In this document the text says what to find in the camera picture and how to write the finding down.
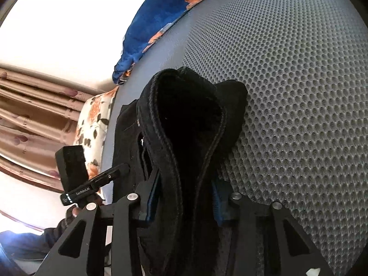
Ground blue blanket with orange flowers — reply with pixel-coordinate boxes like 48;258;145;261
112;0;240;86

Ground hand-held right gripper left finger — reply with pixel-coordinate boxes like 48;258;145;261
34;168;160;276

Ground person's left hand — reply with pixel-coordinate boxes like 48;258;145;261
66;204;86;222

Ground grey mesh mat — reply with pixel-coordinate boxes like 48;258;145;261
101;0;368;276

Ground person's left forearm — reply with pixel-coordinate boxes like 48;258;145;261
0;217;74;268

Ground black pants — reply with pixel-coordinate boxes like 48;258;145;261
111;66;258;276

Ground beige curtain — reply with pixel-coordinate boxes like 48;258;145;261
0;63;96;194

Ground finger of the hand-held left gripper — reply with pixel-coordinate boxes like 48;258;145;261
107;163;131;180

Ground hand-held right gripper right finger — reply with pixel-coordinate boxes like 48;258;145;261
211;178;336;276

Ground white floral pillow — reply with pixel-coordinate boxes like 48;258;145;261
72;85;120;199

